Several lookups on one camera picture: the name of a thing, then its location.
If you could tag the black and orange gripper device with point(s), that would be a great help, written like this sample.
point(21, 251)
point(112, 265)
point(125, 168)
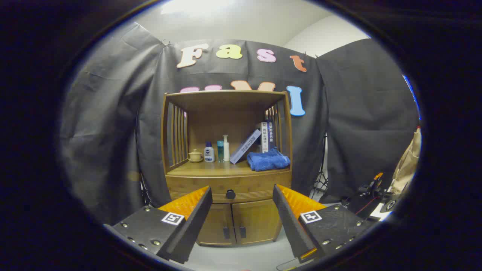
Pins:
point(371, 190)

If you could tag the white bottle with blue cap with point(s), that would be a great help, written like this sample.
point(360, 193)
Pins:
point(209, 154)

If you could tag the white pump bottle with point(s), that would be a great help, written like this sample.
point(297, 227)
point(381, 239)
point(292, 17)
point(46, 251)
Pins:
point(226, 150)

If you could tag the wooden drawer with black knob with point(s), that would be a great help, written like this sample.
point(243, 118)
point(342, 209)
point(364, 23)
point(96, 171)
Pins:
point(244, 184)

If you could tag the white book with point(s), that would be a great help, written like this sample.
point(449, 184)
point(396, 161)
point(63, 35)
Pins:
point(264, 139)

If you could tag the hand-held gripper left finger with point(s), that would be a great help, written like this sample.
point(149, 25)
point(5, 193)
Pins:
point(192, 226)

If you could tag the blue folded towel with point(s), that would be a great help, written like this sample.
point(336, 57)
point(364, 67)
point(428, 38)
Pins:
point(267, 160)

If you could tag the beige cloth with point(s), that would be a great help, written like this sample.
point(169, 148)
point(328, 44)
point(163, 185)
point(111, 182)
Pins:
point(406, 165)

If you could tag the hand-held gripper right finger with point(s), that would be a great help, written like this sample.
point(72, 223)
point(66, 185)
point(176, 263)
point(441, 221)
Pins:
point(292, 226)

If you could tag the beige lidded teacup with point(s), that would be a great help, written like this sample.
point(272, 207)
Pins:
point(195, 156)

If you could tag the black backdrop cloth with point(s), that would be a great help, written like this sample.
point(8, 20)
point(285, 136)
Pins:
point(113, 131)

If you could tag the clear teal bottle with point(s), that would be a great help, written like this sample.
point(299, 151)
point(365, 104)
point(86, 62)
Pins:
point(220, 152)

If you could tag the wooden countertop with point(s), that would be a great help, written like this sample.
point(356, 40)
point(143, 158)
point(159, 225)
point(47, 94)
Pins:
point(218, 167)

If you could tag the wooden cabinet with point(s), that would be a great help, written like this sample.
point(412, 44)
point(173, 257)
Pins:
point(226, 107)

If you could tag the lavender book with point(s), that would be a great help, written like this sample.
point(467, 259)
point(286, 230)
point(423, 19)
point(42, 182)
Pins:
point(244, 147)

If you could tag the dark blue book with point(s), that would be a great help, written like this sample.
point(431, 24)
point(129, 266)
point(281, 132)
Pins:
point(271, 135)

